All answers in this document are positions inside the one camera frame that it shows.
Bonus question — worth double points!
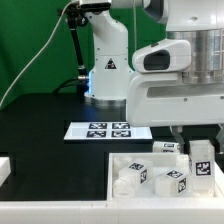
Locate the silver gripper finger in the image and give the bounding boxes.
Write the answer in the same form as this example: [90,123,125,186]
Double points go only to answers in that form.
[216,123,224,144]
[170,126,184,152]

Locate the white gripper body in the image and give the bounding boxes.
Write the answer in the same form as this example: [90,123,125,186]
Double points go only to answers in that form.
[126,39,224,127]

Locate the white square tabletop tray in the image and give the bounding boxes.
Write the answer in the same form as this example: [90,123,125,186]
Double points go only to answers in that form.
[107,153,224,200]

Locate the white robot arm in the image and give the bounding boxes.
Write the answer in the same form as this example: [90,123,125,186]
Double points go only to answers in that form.
[79,0,224,127]

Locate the white front fence bar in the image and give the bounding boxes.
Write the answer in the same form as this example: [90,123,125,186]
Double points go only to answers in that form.
[0,198,224,224]

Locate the white left fence block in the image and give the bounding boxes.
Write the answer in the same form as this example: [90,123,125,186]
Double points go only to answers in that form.
[0,157,11,187]

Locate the white marker base plate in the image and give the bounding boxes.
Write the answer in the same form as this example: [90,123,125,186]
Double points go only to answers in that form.
[64,122,152,141]

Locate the black camera on mount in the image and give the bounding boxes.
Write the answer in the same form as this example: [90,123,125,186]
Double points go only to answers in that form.
[79,0,112,11]

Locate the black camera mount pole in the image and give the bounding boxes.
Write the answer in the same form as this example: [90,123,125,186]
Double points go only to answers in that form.
[54,2,89,96]

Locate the white cable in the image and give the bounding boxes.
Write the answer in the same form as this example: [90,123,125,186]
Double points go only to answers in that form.
[0,0,79,108]

